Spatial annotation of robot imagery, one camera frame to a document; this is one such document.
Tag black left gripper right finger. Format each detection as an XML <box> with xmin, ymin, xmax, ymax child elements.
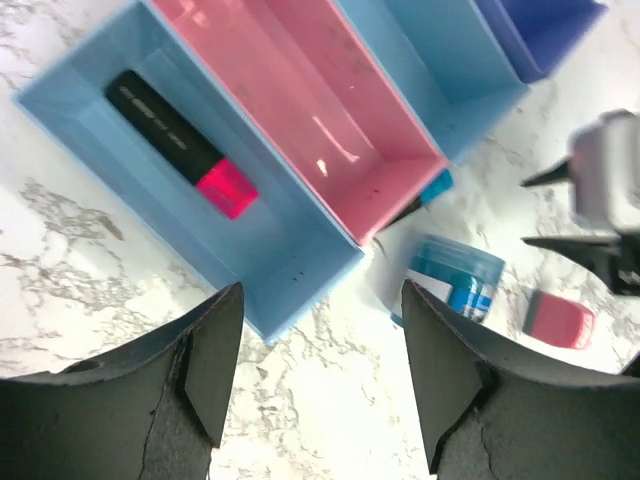
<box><xmin>402</xmin><ymin>280</ymin><xmax>639</xmax><ymax>479</ymax></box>

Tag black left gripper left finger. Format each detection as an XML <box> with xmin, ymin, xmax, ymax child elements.
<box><xmin>1</xmin><ymin>284</ymin><xmax>244</xmax><ymax>479</ymax></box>

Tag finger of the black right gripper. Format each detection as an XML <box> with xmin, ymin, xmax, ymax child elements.
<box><xmin>520</xmin><ymin>156</ymin><xmax>572</xmax><ymax>188</ymax></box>
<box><xmin>522</xmin><ymin>236</ymin><xmax>622</xmax><ymax>270</ymax></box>

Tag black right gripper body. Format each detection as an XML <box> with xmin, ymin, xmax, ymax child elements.
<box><xmin>608</xmin><ymin>233</ymin><xmax>639</xmax><ymax>295</ymax></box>

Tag black pink highlighter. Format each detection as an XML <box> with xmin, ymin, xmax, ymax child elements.
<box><xmin>105</xmin><ymin>70</ymin><xmax>259</xmax><ymax>220</ymax></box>

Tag black blue highlighter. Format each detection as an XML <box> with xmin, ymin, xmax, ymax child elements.
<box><xmin>386</xmin><ymin>170</ymin><xmax>453</xmax><ymax>227</ymax></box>

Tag pink eraser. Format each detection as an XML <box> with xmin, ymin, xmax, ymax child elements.
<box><xmin>523</xmin><ymin>290</ymin><xmax>595</xmax><ymax>350</ymax></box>

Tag blue round tape jar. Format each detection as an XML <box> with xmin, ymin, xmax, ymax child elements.
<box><xmin>404</xmin><ymin>235</ymin><xmax>505</xmax><ymax>323</ymax></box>

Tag purple drawer bin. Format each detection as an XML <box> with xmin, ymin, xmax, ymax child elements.
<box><xmin>476</xmin><ymin>0</ymin><xmax>608</xmax><ymax>84</ymax></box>

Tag sky blue drawer bin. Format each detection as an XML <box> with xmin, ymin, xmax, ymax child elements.
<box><xmin>337</xmin><ymin>0</ymin><xmax>529</xmax><ymax>164</ymax></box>

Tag pink drawer bin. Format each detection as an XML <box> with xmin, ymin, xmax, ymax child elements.
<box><xmin>157</xmin><ymin>0</ymin><xmax>447</xmax><ymax>243</ymax></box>

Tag light blue drawer bin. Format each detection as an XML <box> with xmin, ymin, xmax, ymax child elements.
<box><xmin>17</xmin><ymin>1</ymin><xmax>363</xmax><ymax>343</ymax></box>

